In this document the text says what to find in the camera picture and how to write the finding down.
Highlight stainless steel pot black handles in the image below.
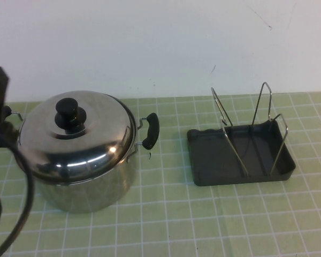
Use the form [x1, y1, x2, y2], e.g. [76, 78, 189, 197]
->
[4, 93, 161, 214]

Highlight green checked table mat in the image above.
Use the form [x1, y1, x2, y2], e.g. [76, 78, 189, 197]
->
[0, 92, 321, 257]

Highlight thick black cable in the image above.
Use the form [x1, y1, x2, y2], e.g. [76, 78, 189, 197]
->
[0, 141, 37, 257]

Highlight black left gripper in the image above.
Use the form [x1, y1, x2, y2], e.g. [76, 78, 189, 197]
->
[0, 66, 21, 151]

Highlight steel pot lid black knob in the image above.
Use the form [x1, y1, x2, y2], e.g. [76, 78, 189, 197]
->
[17, 90, 136, 185]

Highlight wire lid rack grey tray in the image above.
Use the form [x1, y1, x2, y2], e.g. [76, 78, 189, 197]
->
[186, 82, 296, 186]

